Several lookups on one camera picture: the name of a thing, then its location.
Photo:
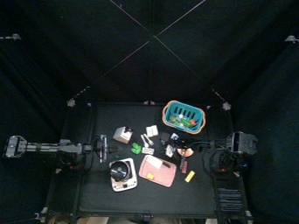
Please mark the small yellow toy piece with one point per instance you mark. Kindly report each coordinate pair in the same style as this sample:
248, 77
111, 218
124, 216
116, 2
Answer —
149, 176

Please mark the white toy fork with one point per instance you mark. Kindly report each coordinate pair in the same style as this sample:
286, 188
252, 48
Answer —
143, 141

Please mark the orange toy piece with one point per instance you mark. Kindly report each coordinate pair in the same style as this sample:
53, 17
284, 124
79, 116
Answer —
192, 120

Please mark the small black toy piece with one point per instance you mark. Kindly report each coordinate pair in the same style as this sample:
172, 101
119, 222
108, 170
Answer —
165, 164

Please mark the black toy pot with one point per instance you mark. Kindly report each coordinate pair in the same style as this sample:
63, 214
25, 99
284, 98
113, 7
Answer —
119, 171

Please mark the black toy cube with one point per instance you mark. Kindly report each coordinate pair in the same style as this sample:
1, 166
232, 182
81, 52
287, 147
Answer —
164, 136

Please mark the white blue toy piece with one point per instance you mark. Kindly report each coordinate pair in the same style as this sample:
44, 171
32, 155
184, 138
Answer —
173, 136

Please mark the white paper piece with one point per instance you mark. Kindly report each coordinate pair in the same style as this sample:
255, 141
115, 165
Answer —
153, 162

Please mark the red toy stick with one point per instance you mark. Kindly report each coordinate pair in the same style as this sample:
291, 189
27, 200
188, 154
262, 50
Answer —
184, 168

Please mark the white toy spoon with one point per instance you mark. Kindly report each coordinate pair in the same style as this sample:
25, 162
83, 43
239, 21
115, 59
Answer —
148, 139

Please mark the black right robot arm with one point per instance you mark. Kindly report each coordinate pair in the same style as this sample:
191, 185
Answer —
229, 151

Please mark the white toy stove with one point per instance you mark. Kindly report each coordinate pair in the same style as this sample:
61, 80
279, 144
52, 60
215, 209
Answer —
129, 182

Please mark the white printed toy packet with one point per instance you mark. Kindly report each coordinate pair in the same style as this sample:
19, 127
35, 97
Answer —
169, 150

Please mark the pink tray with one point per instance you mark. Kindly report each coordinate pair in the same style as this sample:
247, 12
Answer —
160, 173

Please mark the yellow toy block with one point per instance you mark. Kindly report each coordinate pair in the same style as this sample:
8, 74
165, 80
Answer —
189, 176

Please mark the green toy leaf piece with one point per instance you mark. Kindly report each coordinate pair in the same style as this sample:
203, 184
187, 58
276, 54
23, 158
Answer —
135, 148

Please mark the green toy vegetable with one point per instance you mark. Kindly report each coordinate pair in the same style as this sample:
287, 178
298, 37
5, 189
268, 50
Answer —
183, 122

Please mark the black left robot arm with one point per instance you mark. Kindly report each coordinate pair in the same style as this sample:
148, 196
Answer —
43, 147

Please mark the small grey toy box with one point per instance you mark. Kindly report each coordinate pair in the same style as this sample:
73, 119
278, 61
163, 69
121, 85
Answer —
123, 134

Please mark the peach round toy piece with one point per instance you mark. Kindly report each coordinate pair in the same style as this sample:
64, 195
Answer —
187, 152

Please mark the grey frame corner bracket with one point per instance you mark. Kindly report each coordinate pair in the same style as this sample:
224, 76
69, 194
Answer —
225, 106
13, 37
291, 38
147, 102
71, 102

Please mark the white square card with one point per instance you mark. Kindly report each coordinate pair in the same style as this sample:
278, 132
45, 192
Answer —
151, 131

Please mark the teal basket with orange rim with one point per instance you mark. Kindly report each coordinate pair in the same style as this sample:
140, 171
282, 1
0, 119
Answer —
183, 117

